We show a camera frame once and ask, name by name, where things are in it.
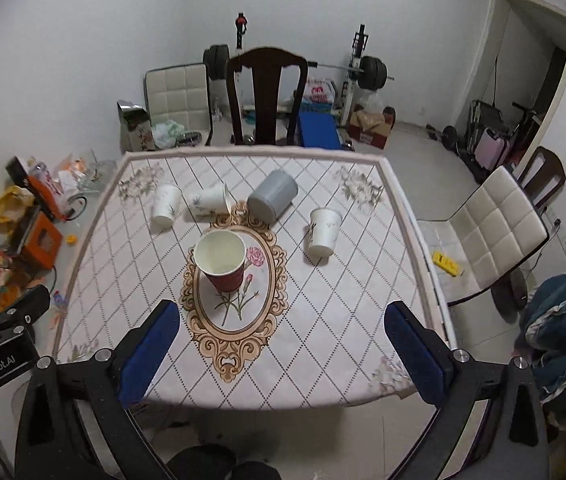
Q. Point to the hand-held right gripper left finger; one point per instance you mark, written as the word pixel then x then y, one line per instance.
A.
pixel 150 350

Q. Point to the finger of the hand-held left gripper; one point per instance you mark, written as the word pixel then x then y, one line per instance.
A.
pixel 23 306

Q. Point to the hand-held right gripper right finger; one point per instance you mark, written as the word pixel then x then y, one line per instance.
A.
pixel 415 350

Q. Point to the red paper cup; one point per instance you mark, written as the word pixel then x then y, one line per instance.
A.
pixel 220 265

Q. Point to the white printed paper cup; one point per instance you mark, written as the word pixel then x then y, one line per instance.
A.
pixel 324 234
pixel 210 200
pixel 165 206

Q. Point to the grey plastic cup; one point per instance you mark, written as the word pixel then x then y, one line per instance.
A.
pixel 274 192

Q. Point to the orange box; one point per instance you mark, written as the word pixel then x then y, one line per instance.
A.
pixel 43 240

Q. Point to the small yellow toy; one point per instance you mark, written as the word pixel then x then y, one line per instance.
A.
pixel 71 240

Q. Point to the floral diamond pattern tablecloth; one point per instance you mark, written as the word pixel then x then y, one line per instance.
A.
pixel 343 310

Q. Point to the yellow power strip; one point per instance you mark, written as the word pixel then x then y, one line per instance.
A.
pixel 447 264

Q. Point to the yellow plastic bag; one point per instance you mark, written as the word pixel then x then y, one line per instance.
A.
pixel 8 205

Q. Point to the orange black device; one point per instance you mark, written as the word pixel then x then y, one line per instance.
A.
pixel 43 187

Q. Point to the person's dark pants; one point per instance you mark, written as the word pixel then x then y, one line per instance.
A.
pixel 213 462

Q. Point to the white cushioned chair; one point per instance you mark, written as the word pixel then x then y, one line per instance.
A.
pixel 178 94
pixel 488 230

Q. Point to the clear plastic container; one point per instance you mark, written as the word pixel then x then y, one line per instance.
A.
pixel 97 175

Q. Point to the printed paper carton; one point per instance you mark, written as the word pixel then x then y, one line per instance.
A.
pixel 134 129

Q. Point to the pink suitcase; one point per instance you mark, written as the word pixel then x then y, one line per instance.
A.
pixel 489 151

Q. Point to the black dumbbell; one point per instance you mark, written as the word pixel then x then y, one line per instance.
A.
pixel 447 136

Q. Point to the green white plastic bag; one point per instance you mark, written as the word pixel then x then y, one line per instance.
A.
pixel 168 132

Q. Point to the dark wooden chair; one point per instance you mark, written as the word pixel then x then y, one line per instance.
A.
pixel 545 167
pixel 265 100

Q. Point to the brown cardboard box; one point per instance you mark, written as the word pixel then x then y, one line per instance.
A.
pixel 370 127

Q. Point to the blue weight bench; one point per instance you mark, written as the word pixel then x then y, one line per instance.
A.
pixel 319 131

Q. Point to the white squat rack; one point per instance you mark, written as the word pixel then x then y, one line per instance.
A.
pixel 349 96

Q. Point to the red white plastic bag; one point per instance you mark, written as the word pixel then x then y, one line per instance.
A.
pixel 319 91

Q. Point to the black barbell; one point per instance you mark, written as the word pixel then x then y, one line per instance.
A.
pixel 374 74

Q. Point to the black folded metal frame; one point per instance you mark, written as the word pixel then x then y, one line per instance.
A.
pixel 525 125

